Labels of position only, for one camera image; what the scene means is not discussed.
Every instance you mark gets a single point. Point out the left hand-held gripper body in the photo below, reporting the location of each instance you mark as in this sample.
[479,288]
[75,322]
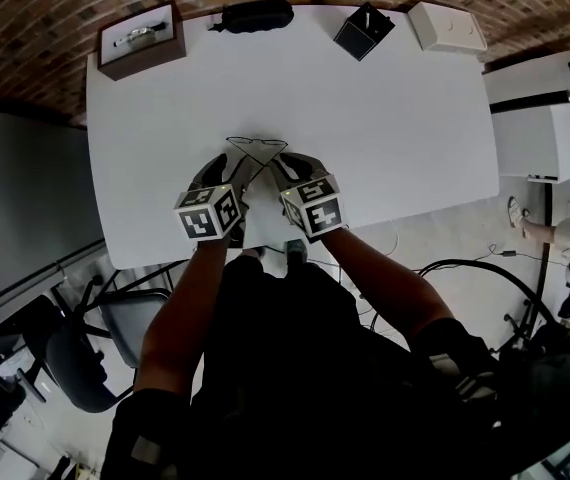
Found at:
[206,212]

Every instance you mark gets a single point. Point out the person's left forearm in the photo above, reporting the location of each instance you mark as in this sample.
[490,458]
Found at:
[185,308]

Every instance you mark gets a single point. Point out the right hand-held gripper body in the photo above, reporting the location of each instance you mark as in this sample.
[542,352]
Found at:
[315,207]

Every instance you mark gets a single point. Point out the black square box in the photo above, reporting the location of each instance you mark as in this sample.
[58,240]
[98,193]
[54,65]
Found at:
[362,33]

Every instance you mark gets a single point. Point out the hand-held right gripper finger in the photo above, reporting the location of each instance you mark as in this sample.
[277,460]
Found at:
[304,162]
[279,170]

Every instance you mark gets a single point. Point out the silver wristwatch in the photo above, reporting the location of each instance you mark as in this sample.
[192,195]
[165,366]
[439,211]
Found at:
[140,33]

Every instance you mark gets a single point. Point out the person's black clothing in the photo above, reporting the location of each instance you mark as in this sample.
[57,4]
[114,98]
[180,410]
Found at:
[315,378]

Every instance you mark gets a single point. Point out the person's right shoe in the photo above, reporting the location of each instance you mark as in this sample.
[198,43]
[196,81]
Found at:
[296,250]

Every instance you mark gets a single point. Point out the black glasses case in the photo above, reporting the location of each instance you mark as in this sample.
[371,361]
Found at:
[257,15]

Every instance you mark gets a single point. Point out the brown watch box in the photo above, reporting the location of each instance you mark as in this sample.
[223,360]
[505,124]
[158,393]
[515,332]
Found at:
[140,53]

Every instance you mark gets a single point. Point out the person's right forearm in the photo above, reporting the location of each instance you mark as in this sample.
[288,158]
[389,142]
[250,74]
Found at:
[390,283]

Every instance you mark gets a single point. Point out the white rectangular box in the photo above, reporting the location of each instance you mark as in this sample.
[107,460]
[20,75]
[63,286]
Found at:
[447,28]

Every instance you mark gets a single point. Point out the black office chair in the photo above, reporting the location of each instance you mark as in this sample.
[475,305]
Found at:
[90,338]

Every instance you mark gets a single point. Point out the person's left shoe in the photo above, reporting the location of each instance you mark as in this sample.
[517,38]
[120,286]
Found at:
[255,253]

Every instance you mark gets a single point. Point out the white side table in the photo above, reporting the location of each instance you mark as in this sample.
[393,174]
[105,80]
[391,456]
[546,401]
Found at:
[540,128]

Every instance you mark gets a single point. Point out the person's shoe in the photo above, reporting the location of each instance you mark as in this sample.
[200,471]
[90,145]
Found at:
[296,250]
[255,253]

